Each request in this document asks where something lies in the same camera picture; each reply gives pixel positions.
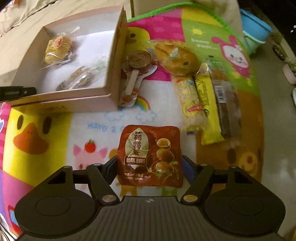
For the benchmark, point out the clear wrapped snack bar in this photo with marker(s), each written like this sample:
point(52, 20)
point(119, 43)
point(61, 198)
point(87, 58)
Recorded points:
point(85, 75)

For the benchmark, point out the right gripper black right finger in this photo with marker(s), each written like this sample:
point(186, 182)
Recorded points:
point(199, 179)

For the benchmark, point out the small bread yellow packet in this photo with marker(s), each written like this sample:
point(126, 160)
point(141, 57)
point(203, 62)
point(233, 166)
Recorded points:
point(59, 49)

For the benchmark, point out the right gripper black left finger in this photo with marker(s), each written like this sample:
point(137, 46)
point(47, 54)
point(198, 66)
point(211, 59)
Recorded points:
point(100, 178)

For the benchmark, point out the colourful cartoon play mat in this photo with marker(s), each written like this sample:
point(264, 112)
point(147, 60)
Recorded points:
point(35, 145)

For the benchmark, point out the oat cracker snack packet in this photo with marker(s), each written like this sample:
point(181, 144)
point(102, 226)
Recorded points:
point(193, 117)

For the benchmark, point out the olive green bed sheet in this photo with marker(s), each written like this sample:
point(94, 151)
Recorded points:
point(20, 24)

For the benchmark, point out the brown quail eggs pouch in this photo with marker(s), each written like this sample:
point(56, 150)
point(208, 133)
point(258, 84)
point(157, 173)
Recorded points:
point(150, 156)

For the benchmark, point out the yellow wrapped snack bar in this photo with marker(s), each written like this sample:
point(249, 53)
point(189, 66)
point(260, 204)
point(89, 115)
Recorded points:
point(212, 133)

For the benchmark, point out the brown wrapped snack bar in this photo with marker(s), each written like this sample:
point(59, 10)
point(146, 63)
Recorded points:
point(226, 99)

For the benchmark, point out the brown swirl lollipop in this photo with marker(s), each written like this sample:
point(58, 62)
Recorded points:
point(138, 65)

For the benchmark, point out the pink cardboard box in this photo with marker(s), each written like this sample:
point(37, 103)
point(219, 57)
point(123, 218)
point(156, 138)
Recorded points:
point(102, 33)

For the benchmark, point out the blue plastic basin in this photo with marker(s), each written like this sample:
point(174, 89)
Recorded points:
point(255, 31)

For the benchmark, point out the wrapped round bread bun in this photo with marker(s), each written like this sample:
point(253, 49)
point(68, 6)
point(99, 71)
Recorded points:
point(175, 56)

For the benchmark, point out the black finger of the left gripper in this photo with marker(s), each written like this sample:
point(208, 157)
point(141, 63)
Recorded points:
point(8, 93)

